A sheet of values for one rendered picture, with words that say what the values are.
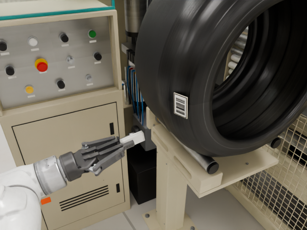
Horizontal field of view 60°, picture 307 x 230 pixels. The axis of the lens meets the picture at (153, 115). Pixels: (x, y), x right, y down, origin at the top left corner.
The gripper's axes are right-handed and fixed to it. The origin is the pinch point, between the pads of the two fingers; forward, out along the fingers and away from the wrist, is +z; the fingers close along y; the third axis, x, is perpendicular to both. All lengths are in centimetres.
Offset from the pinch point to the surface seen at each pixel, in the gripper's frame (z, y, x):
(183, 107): 10.9, -11.6, -13.4
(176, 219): 23, 27, 95
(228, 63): 67, 39, 12
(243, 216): 66, 16, 113
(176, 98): 10.3, -9.7, -15.2
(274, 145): 48, -10, 20
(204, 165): 19.0, -8.4, 14.4
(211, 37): 19.0, -11.7, -28.2
